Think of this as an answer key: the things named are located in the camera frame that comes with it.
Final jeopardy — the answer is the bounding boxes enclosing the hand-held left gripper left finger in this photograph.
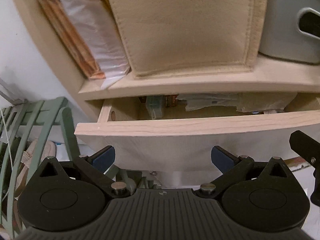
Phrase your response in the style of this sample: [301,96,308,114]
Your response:
[37,145,132,198]

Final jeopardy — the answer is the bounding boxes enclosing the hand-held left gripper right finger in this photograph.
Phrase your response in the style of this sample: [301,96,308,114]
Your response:
[196,145,293,198]

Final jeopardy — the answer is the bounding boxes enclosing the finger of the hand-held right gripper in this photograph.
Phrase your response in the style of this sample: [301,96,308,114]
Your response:
[289,130,320,167]

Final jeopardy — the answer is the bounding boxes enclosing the beige wooden drawer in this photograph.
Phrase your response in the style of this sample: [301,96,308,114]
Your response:
[74,91,320,188]

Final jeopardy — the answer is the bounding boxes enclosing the brown flat board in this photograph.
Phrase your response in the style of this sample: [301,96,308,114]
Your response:
[285,155,316,173]

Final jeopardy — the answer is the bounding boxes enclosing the beige paper packet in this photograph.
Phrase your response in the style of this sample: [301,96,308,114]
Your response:
[236,92,298,115]

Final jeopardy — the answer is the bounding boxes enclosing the white crumpled paper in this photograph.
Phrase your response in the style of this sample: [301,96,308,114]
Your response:
[178,93,242,112]

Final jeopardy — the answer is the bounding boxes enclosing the clear plastic box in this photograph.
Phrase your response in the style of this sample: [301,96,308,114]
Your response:
[145,94,166,120]

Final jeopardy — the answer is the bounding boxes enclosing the green chair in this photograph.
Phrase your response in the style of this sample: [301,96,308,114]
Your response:
[0,97,81,239]

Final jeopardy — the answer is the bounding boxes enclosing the brown small box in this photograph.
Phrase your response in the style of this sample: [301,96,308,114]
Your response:
[164,94,180,108]

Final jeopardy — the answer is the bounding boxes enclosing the beige wooden shelf unit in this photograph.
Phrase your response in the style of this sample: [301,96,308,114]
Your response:
[7,0,320,110]

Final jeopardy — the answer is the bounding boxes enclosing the grey metal bars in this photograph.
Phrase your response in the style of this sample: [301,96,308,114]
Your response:
[0,77,28,105]

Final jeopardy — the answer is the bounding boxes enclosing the white padded mailer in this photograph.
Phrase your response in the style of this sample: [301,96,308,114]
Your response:
[54,0,131,90]

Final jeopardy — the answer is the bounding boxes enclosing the large grey plastic bin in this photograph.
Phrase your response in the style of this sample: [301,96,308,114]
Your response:
[257,0,320,64]

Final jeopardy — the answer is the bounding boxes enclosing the stack of brown envelopes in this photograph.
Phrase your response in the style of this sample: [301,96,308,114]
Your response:
[37,0,105,80]

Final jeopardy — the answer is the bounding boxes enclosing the beige felt organizer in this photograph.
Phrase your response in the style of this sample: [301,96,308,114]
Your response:
[101,0,269,80]

